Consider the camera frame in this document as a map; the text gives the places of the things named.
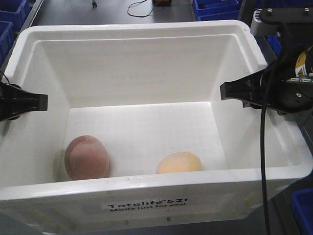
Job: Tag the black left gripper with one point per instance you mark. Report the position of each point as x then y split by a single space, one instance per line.
14 101

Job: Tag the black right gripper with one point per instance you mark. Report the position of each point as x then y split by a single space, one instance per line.
286 85

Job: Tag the yellow plush fruit toy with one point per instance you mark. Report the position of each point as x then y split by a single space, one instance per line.
179 162

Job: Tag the pink plush fruit toy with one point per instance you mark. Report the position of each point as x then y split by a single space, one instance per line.
86 158

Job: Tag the blue bin left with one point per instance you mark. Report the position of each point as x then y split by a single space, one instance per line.
13 14

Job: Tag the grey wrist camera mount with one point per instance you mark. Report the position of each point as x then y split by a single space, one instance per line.
266 21

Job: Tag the blue storage bin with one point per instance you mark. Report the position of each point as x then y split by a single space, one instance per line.
214 10

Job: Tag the white plastic tote box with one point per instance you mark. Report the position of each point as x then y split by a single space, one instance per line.
145 91

